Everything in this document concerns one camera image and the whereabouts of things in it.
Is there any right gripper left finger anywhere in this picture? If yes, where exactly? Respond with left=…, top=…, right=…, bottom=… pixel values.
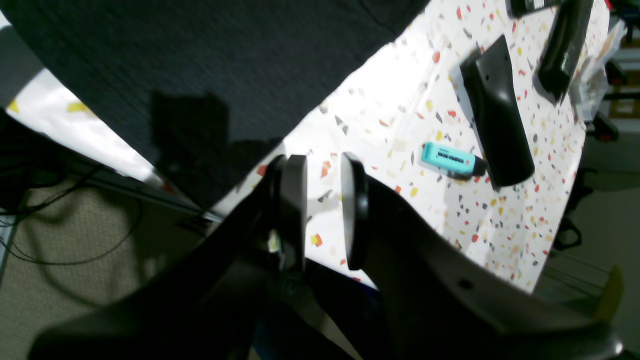
left=30, top=155, right=307, bottom=360

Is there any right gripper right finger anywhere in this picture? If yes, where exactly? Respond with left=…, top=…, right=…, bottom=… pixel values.
left=341, top=152, right=624, bottom=360

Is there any black T-shirt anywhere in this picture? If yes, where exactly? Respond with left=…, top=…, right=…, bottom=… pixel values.
left=1, top=0, right=428, bottom=209

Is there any turquoise highlighter pen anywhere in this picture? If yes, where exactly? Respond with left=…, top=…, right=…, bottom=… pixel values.
left=422, top=142, right=489, bottom=178

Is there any black remote control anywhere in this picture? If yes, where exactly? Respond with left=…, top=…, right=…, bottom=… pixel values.
left=505, top=0, right=565, bottom=19

